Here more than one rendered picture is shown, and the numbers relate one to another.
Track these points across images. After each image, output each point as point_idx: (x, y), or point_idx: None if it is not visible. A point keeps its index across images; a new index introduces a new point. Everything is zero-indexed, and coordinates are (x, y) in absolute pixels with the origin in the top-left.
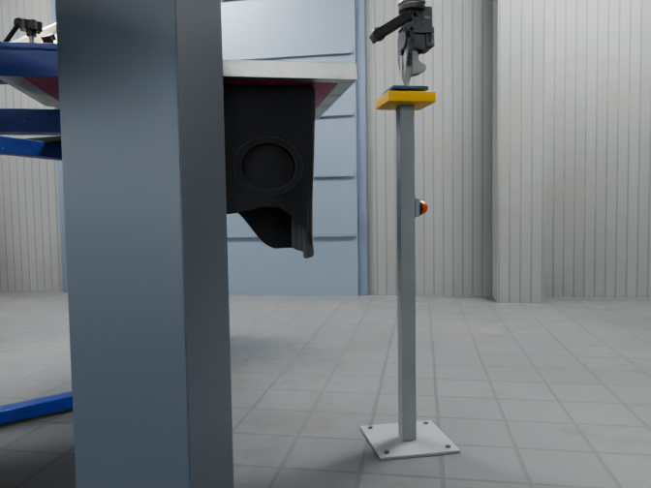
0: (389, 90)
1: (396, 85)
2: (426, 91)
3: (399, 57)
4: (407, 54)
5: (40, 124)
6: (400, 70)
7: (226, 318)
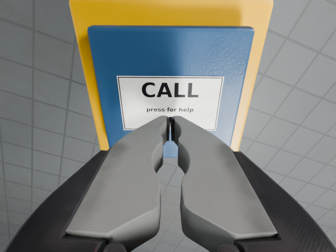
0: (71, 4)
1: (90, 47)
2: (97, 135)
3: (262, 222)
4: (61, 193)
5: None
6: (215, 149)
7: None
